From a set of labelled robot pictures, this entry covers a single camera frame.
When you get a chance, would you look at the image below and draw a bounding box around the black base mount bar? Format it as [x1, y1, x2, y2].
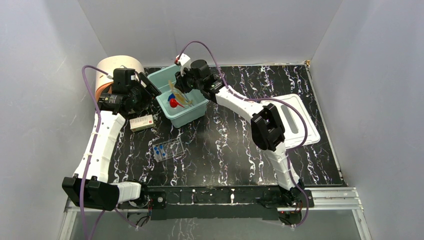
[141, 185, 315, 222]

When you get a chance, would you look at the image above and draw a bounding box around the aluminium frame rail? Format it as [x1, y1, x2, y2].
[64, 187, 365, 213]

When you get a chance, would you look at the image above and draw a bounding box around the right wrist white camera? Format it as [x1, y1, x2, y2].
[174, 53, 192, 76]

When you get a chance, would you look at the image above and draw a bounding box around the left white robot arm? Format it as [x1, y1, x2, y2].
[62, 67, 161, 211]

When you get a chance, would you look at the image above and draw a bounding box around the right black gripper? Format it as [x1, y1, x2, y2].
[173, 66, 203, 95]

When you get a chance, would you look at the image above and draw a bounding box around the white plastic bin lid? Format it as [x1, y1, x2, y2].
[261, 93, 321, 149]

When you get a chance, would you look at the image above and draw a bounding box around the small white red box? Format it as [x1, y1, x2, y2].
[129, 114, 155, 132]

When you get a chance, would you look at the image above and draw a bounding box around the clear test tube rack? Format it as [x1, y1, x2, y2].
[152, 137, 185, 163]

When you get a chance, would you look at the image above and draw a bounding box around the tan rubber band loop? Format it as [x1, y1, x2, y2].
[168, 80, 194, 108]

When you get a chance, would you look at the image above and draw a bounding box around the teal plastic bin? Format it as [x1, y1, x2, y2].
[147, 65, 209, 128]

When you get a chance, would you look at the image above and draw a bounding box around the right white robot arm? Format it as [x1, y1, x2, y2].
[174, 58, 302, 207]

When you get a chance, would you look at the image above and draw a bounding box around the white squeeze bottle red cap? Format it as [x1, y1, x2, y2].
[168, 98, 184, 108]

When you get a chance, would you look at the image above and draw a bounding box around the white orange yellow cylinder device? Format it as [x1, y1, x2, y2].
[94, 55, 146, 101]

